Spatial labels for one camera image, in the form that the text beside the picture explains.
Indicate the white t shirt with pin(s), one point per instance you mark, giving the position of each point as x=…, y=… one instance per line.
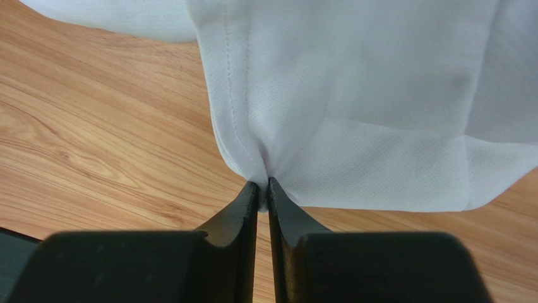
x=377, y=105

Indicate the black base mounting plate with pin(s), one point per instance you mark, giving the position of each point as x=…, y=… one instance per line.
x=16, y=250

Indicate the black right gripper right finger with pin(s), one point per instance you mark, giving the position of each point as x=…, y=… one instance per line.
x=311, y=263

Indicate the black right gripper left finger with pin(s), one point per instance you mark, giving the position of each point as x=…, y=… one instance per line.
x=211, y=263

